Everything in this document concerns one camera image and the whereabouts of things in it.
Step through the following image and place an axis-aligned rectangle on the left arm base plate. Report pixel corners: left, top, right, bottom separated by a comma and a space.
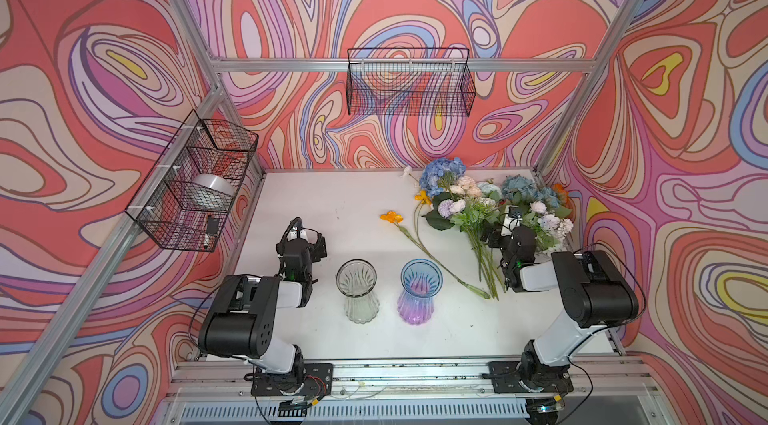
244, 362, 334, 399

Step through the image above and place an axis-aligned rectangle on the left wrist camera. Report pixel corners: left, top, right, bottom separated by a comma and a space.
287, 228, 318, 243

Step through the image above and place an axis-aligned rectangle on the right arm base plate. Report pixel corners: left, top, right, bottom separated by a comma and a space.
481, 361, 574, 396

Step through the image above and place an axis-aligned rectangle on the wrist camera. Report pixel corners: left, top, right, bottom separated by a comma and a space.
287, 228, 318, 243
501, 205, 523, 236

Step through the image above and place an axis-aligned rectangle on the black wire basket back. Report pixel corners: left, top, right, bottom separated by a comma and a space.
346, 45, 477, 117

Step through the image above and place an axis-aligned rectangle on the teal white bouquet right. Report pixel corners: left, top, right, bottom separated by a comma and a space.
501, 175, 574, 255

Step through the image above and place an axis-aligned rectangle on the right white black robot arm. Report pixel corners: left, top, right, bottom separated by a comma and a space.
487, 225, 640, 372

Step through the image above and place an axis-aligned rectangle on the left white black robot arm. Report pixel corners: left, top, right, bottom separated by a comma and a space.
197, 217, 327, 377

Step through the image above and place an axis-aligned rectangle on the black wire basket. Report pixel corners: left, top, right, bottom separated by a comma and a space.
346, 45, 477, 117
125, 111, 259, 252

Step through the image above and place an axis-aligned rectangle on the clear ribbed glass vase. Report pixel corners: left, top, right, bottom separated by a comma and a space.
335, 259, 379, 324

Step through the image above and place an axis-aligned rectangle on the orange poppy flower stem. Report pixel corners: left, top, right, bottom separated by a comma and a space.
378, 190, 493, 300

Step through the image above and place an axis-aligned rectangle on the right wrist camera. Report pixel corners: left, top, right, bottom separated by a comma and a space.
501, 205, 523, 236

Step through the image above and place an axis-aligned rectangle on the white tape roll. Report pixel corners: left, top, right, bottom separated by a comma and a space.
192, 173, 235, 199

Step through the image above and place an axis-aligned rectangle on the black wire basket left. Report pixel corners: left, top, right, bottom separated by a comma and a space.
125, 111, 259, 252

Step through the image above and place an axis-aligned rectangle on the small black device in basket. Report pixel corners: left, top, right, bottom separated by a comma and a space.
205, 214, 220, 237

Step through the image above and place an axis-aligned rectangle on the blue hydrangea flower stem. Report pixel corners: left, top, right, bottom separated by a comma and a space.
419, 157, 466, 198

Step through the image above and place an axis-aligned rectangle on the white purple mixed bouquet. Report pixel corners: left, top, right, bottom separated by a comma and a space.
428, 175, 503, 300

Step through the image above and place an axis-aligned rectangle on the blue purple glass vase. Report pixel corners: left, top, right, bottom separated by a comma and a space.
397, 259, 443, 325

